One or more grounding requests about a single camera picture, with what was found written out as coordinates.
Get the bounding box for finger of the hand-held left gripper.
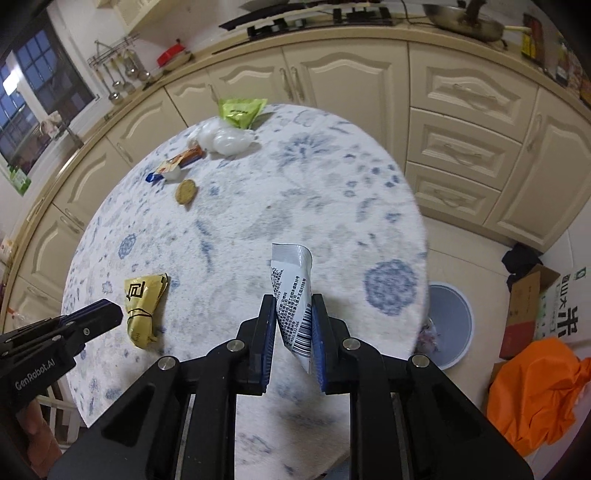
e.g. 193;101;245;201
28;298;124;357

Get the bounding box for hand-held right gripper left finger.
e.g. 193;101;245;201
48;294;278;480

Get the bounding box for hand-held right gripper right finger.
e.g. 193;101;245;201
310;294;534;480

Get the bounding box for gold snack wrapper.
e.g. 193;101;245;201
123;272;171;348

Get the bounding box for white barcode sachet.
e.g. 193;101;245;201
269;243;315;376

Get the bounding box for heap of wrappers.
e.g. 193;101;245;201
418;318;438;352

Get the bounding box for light blue plastic bin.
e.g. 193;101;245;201
417;282;475;371

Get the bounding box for round biscuit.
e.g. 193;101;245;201
175;179;199;204

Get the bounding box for orange snack wrapper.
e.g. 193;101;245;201
146;144;204;184

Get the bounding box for white plastic bag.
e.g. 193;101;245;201
194;119;260;156

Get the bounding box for green snack packet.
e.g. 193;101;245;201
217;97;269;130

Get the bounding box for person's left forearm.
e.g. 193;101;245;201
18;399;63;467

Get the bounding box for white floral tablecloth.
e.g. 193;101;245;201
61;104;428;480

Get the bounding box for green dish soap bottle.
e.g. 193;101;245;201
6;164;33;195

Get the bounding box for steel kitchen faucet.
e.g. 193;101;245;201
39;115;86;149

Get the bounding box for cream cabinet drawer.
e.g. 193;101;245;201
403;161;507;228
405;108;528;193
408;46;539;145

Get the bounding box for brown cardboard box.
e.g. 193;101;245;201
499;265;562;361

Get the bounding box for black cloth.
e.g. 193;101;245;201
502;243;544;288

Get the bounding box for orange plastic bag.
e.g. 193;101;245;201
486;336;591;459

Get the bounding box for barred kitchen window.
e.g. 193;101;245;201
0;9;99;158

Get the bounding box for white printed rice sack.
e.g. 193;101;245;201
537;264;591;345

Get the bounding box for cream base cabinets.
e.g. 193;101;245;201
0;25;591;326

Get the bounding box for red plastic box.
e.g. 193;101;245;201
156;39;186;66

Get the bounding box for black gas stove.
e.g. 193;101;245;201
219;4;396;38

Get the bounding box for steel wok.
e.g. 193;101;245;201
422;0;533;45

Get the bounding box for row of condiment bottles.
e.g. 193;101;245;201
521;13;591;103

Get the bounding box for wire utensil rack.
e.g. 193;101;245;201
87;34;140;68

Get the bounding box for cream wall cabinets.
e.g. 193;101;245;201
98;0;154;29

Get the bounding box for black power cable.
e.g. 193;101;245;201
398;0;426;22

